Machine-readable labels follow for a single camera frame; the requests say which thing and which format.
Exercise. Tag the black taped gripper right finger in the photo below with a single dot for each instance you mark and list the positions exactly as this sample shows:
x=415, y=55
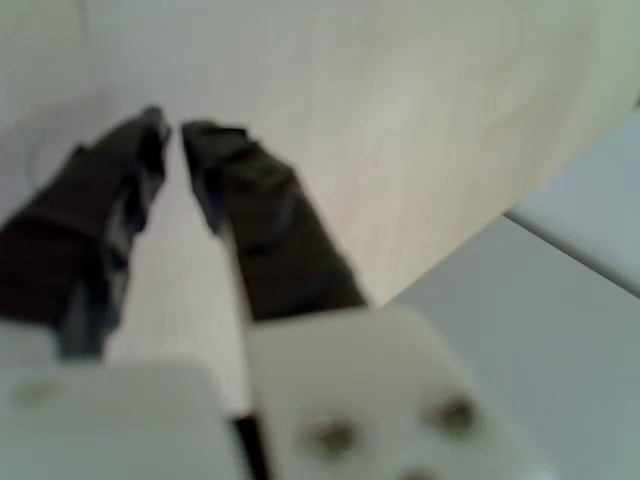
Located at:
x=280, y=235

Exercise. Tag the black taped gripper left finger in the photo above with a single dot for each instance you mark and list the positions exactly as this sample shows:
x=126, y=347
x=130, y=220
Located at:
x=65, y=240

